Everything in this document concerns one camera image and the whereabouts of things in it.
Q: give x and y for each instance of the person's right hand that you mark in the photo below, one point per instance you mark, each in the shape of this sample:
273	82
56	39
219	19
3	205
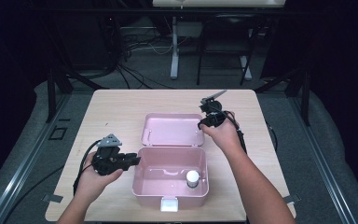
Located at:
225	135

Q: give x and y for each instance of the white desk with white legs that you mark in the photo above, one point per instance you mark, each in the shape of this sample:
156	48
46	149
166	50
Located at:
174	56

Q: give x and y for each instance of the person's left hand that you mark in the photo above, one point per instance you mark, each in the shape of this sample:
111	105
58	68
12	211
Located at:
94	183

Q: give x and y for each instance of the grey tape strip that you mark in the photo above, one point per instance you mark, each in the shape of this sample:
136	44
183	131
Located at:
52	198
293	198

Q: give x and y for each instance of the aluminium floor rail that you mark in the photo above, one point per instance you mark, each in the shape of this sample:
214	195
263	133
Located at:
28	161
320	161

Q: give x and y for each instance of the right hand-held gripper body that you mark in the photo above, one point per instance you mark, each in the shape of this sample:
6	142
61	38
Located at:
213	115

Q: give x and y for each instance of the small white bottle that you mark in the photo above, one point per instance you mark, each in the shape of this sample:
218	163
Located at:
192	178

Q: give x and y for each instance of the black chair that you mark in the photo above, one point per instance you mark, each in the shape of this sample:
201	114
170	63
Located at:
223	40

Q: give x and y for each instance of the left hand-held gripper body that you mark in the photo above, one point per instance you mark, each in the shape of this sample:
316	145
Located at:
105	161

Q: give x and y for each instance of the black metal stand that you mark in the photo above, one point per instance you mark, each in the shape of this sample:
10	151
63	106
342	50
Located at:
51	93
306	93

